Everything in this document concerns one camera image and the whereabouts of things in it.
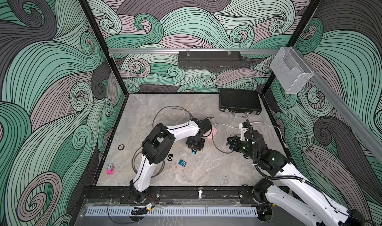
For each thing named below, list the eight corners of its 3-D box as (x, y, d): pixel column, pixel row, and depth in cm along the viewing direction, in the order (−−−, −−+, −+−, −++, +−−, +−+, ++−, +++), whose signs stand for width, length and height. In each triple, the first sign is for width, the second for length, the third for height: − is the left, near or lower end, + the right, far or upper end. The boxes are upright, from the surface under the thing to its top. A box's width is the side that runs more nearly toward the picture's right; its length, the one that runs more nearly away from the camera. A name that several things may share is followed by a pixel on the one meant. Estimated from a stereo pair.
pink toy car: (107, 174, 82) (104, 173, 79) (110, 166, 85) (108, 164, 82) (112, 174, 82) (110, 173, 79) (115, 166, 85) (113, 164, 82)
